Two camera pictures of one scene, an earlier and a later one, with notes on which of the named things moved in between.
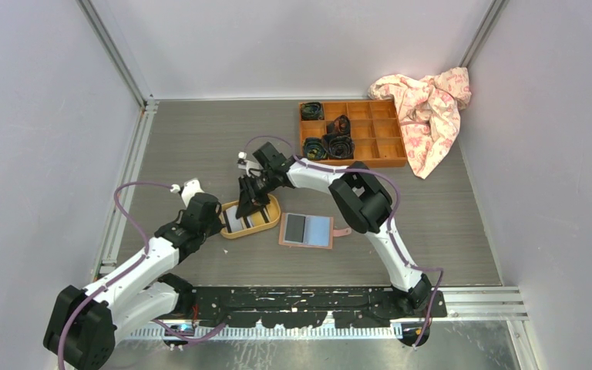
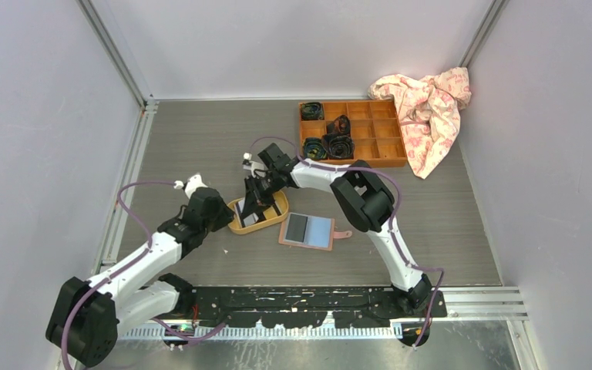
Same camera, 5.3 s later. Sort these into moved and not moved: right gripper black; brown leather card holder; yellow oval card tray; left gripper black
Moved: yellow oval card tray
Not moved: right gripper black; brown leather card holder; left gripper black
